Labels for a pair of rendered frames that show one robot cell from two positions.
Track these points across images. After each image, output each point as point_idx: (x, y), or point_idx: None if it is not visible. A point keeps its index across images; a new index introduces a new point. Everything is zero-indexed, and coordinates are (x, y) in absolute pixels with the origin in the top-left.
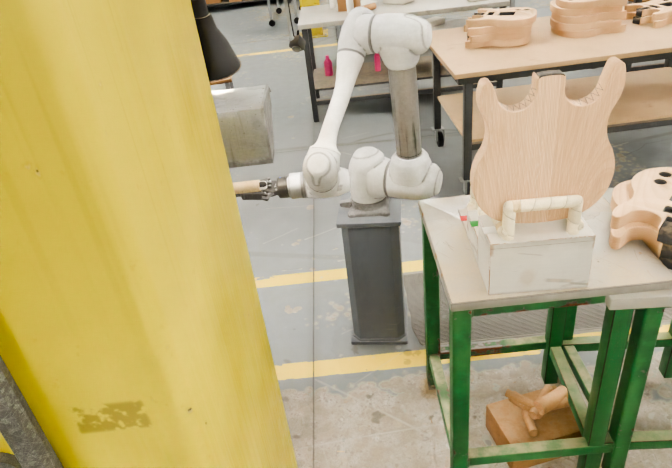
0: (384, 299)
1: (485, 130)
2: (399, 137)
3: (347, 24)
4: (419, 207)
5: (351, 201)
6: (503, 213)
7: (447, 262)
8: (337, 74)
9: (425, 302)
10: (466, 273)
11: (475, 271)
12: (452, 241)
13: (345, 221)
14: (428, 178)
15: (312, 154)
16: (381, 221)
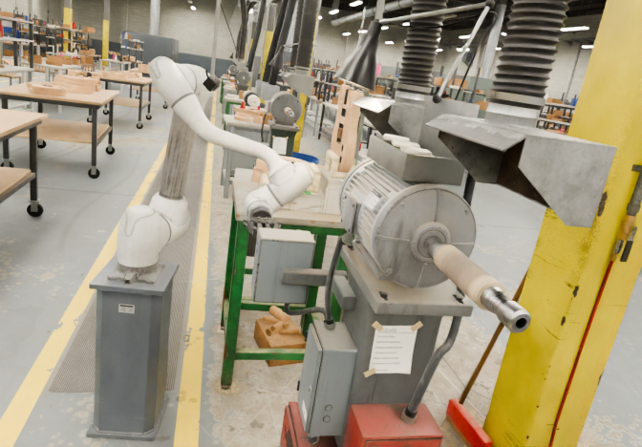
0: (164, 360)
1: (352, 120)
2: (182, 178)
3: (176, 71)
4: (244, 217)
5: (137, 271)
6: (353, 164)
7: (320, 219)
8: (199, 117)
9: (239, 302)
10: (331, 217)
11: (329, 215)
12: (296, 214)
13: (160, 286)
14: (188, 211)
15: (305, 164)
16: (172, 270)
